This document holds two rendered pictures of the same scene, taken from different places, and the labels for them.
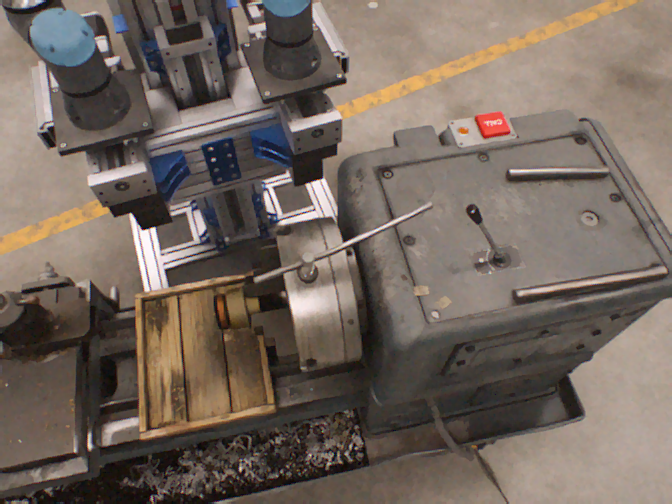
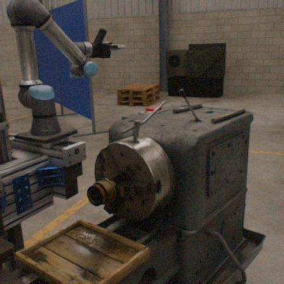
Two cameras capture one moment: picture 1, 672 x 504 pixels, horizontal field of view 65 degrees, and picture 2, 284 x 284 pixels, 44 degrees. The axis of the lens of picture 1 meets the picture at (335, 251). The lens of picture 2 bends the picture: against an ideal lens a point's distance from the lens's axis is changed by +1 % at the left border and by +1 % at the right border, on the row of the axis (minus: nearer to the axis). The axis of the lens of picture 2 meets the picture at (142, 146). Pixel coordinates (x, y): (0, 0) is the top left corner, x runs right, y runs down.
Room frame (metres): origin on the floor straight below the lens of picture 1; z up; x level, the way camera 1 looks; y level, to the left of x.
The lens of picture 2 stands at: (-0.53, 0.80, 1.59)
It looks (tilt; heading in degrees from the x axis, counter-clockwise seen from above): 17 degrees down; 322
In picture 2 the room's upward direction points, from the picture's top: 2 degrees counter-clockwise
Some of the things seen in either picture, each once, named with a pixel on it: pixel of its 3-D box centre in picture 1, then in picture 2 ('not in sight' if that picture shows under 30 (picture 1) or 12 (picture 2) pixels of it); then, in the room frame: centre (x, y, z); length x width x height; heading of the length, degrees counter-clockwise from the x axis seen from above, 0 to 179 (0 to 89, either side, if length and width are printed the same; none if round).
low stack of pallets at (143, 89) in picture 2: not in sight; (139, 94); (7.04, -5.11, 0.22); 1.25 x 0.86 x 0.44; 121
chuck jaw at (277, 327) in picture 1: (283, 338); (137, 188); (0.39, 0.11, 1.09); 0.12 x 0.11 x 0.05; 13
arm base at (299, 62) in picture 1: (291, 44); (45, 122); (1.13, 0.11, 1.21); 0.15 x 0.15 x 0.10
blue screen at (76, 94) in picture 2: not in sight; (57, 63); (6.88, -2.70, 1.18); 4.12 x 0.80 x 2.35; 170
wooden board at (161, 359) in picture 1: (203, 351); (82, 255); (0.43, 0.32, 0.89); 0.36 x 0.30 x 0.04; 13
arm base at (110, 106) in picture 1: (91, 91); not in sight; (0.96, 0.58, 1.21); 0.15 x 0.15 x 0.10
